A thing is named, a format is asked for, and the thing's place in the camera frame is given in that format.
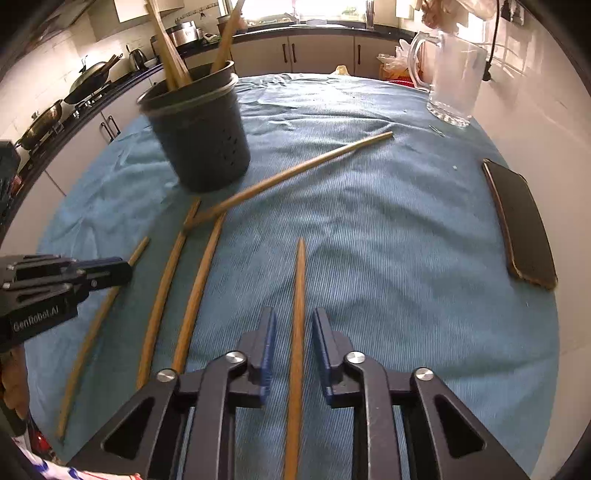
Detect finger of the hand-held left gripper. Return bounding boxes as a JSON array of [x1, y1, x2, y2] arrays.
[[0, 254, 129, 283], [2, 265, 134, 318]]

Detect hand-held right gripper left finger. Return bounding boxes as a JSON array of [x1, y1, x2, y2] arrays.
[[67, 306, 278, 480]]

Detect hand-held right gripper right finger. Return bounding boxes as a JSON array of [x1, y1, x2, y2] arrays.
[[311, 307, 532, 480]]

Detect brown bamboo chopstick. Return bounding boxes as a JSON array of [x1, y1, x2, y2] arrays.
[[210, 0, 247, 75], [145, 0, 192, 88], [183, 130, 394, 232], [55, 235, 151, 443], [156, 32, 181, 92], [172, 212, 228, 374], [137, 198, 202, 391], [283, 237, 308, 480]]

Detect grey perforated chopstick holder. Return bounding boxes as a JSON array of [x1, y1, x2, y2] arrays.
[[137, 60, 252, 195]]

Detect person's left hand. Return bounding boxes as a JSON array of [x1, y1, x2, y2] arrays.
[[0, 346, 31, 423]]

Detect blue tablecloth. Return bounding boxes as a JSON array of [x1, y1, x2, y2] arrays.
[[23, 74, 561, 480]]

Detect person's printed white clothing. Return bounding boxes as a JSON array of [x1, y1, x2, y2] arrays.
[[9, 415, 144, 480]]

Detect steel frying pan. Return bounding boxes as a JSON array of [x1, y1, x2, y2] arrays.
[[16, 99, 65, 151]]

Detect black wok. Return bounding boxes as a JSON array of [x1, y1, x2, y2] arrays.
[[62, 54, 124, 104]]

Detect black smartphone in brown case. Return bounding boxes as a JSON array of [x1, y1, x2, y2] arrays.
[[481, 158, 558, 291]]

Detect steel rice cooker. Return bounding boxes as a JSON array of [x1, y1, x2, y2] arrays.
[[165, 21, 204, 47]]

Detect beige upper kitchen cabinets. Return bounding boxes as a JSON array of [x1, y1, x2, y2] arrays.
[[88, 0, 185, 26]]

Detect beige kitchen cabinets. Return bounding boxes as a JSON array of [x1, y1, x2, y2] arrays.
[[0, 34, 416, 241], [88, 0, 185, 26]]

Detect beige lower kitchen cabinets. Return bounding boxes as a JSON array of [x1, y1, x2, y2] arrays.
[[0, 34, 416, 241]]

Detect clear plastic bag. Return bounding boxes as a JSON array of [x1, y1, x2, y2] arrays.
[[378, 39, 432, 84]]

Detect clear glass mug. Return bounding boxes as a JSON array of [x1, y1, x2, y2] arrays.
[[409, 30, 489, 129]]

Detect black kitchen countertop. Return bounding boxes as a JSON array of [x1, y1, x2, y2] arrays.
[[0, 25, 416, 199]]

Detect kitchen window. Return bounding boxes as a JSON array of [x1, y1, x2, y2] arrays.
[[222, 0, 416, 24]]

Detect hanging beige bag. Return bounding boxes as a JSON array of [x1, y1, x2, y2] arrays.
[[416, 0, 497, 33]]

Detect black power plug cable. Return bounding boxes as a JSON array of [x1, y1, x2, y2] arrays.
[[482, 0, 504, 83]]

